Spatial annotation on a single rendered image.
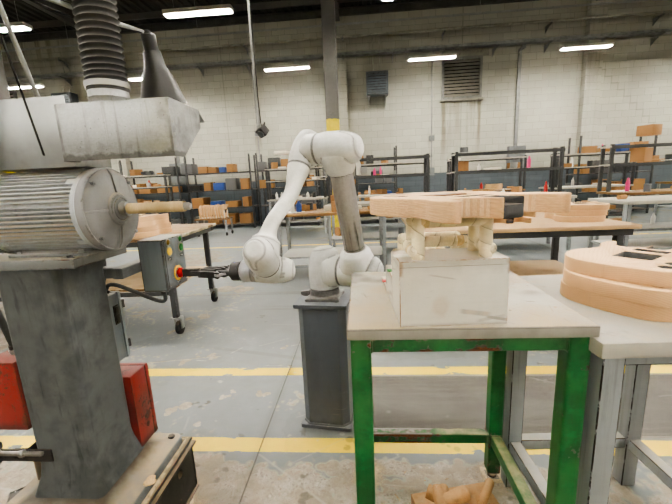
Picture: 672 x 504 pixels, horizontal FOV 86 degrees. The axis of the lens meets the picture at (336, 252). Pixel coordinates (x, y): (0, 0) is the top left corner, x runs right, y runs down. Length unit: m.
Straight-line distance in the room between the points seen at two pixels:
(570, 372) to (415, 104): 11.60
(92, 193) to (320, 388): 1.38
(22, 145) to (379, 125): 11.29
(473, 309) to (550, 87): 12.82
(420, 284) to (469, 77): 12.05
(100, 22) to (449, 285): 1.09
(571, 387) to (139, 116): 1.29
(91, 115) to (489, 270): 1.07
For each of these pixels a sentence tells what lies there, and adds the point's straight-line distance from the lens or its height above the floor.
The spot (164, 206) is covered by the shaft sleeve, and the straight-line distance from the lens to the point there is 1.21.
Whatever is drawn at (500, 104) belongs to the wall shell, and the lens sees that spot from 13.01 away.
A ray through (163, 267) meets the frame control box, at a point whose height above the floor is 1.02.
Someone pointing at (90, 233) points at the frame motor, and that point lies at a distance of 1.23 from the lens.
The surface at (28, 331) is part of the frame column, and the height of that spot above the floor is 0.89.
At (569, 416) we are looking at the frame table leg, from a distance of 1.19.
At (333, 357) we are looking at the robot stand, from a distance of 1.91.
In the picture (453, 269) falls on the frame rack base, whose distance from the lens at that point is 0.93.
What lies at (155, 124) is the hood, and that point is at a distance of 1.05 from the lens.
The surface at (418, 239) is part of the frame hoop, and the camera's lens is 0.90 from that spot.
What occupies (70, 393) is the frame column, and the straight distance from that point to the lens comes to 1.49.
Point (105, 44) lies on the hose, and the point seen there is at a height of 1.67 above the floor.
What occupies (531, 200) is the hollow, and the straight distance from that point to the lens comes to 0.96.
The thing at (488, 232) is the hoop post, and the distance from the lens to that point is 0.95.
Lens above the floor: 1.31
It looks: 11 degrees down
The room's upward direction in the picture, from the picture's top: 3 degrees counter-clockwise
